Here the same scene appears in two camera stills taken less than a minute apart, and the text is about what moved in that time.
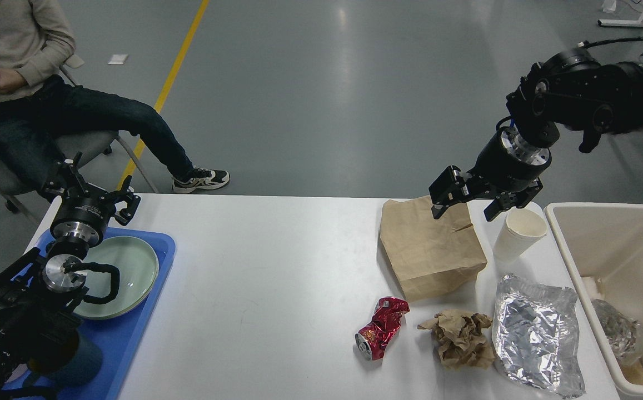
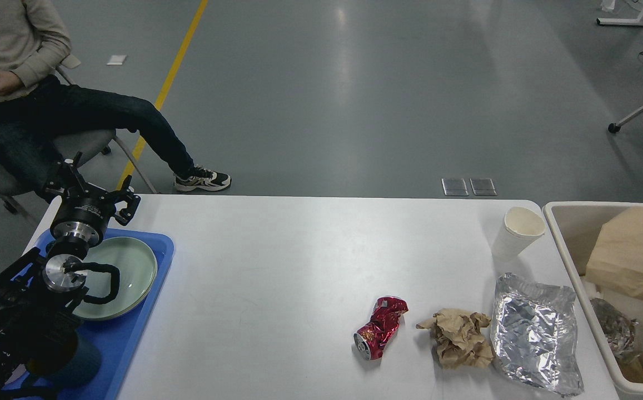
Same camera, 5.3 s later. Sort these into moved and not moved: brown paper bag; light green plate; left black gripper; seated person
Moved: brown paper bag
Not moved: left black gripper; light green plate; seated person
